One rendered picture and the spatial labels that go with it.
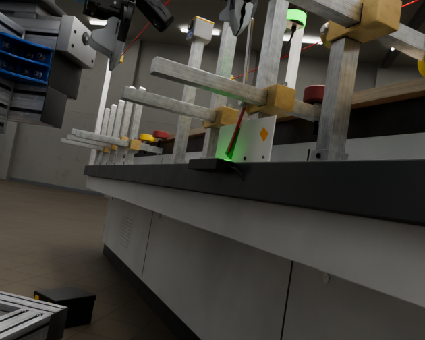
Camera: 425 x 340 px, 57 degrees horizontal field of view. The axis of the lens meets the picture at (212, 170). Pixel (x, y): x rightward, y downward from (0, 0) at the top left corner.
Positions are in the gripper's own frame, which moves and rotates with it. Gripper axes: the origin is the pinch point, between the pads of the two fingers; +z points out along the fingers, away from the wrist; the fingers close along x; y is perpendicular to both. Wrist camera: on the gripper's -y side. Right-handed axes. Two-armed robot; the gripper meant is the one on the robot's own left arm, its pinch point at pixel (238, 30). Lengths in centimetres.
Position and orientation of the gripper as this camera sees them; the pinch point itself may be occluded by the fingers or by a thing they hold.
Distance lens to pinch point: 97.7
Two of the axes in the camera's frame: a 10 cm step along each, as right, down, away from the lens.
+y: -7.1, -0.7, 7.1
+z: -1.6, 9.8, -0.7
